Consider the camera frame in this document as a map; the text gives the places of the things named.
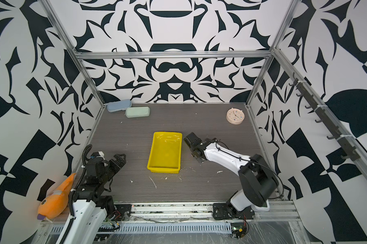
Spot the orange plush fish toy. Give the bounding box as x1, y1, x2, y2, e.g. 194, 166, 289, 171
37, 173, 76, 221

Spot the white slotted cable duct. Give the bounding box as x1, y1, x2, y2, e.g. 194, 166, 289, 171
49, 222, 234, 235

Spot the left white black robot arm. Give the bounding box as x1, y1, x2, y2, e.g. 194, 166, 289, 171
56, 144, 127, 244

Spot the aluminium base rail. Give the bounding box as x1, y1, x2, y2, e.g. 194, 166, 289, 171
115, 201, 301, 223

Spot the pink round clock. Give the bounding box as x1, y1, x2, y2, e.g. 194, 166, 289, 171
226, 108, 245, 125

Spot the blue glasses case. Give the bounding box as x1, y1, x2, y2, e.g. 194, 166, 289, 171
106, 100, 132, 112

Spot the black wall hook rail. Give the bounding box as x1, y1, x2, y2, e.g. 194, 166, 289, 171
290, 72, 361, 162

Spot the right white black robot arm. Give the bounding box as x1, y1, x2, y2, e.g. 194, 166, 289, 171
183, 133, 280, 220

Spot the yellow plastic bin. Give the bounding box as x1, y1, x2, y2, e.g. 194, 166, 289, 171
147, 132, 182, 174

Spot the green glasses case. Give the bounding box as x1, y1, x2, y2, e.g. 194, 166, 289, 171
125, 107, 150, 118

